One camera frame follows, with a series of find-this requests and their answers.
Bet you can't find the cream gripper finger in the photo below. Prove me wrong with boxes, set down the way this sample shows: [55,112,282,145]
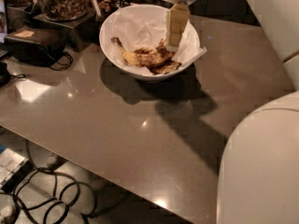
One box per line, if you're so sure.
[166,3,190,52]

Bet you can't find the brown banana peel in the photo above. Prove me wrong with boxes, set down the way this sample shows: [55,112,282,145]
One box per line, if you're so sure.
[111,37,181,75]

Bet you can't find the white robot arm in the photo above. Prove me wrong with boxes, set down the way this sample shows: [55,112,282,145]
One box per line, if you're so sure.
[158,63,299,224]

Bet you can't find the white paper bowl liner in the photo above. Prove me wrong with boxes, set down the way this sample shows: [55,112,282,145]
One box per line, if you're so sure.
[107,6,206,77]

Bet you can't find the white ceramic bowl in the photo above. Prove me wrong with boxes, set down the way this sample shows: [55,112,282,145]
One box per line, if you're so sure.
[99,5,206,82]

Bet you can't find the metal stand under jar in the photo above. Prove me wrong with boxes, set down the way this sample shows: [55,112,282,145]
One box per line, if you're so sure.
[34,10,98,51]

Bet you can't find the glass jar of nuts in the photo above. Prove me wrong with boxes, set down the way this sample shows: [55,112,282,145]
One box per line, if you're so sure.
[37,0,89,21]

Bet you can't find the black box with label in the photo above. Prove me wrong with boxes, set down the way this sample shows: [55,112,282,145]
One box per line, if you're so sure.
[4,26,66,67]

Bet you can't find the white box on floor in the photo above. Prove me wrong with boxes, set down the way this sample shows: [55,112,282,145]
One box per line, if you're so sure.
[0,148,30,192]

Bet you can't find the black cable on table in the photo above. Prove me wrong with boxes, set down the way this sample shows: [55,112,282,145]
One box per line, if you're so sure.
[48,50,75,72]

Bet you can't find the black cables on floor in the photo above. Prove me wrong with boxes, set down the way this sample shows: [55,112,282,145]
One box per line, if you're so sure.
[0,138,132,224]

